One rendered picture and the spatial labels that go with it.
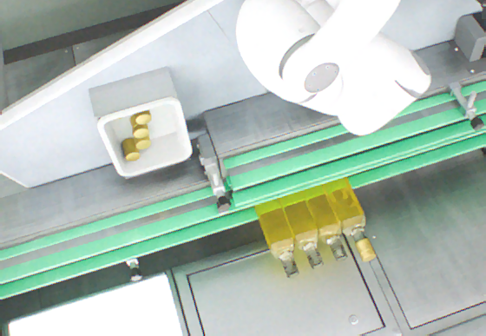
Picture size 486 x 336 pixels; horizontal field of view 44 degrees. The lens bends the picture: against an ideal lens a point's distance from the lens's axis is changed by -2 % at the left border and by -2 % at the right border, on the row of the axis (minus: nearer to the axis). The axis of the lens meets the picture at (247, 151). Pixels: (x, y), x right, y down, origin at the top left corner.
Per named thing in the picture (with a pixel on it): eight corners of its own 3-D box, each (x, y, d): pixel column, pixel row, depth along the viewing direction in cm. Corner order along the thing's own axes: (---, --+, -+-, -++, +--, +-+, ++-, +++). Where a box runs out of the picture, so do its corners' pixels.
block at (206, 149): (199, 159, 146) (206, 182, 143) (193, 136, 139) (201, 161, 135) (213, 154, 147) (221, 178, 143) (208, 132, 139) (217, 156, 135)
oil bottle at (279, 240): (246, 188, 152) (274, 265, 140) (245, 177, 147) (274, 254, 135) (267, 182, 152) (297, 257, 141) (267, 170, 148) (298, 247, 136)
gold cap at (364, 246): (371, 236, 138) (378, 253, 136) (366, 243, 141) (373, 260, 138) (357, 240, 137) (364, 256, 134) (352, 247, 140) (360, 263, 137)
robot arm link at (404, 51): (272, 71, 98) (345, 2, 90) (352, 102, 115) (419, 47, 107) (295, 116, 93) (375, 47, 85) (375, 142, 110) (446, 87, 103)
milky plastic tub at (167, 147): (114, 149, 143) (121, 180, 138) (87, 89, 124) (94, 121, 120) (184, 128, 145) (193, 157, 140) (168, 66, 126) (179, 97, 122)
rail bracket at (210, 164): (208, 187, 144) (223, 232, 138) (199, 148, 130) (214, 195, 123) (220, 182, 145) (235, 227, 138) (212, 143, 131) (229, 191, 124)
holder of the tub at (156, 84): (119, 160, 148) (126, 186, 144) (88, 88, 125) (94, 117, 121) (187, 139, 150) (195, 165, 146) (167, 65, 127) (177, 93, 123)
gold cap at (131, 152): (128, 148, 142) (132, 163, 140) (118, 143, 139) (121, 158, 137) (140, 141, 141) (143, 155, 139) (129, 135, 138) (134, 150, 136)
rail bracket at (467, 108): (442, 89, 144) (469, 133, 137) (449, 69, 138) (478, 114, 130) (457, 85, 144) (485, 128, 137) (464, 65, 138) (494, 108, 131)
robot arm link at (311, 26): (307, 125, 91) (242, 105, 81) (264, 69, 99) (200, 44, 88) (368, 56, 86) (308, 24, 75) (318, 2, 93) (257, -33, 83)
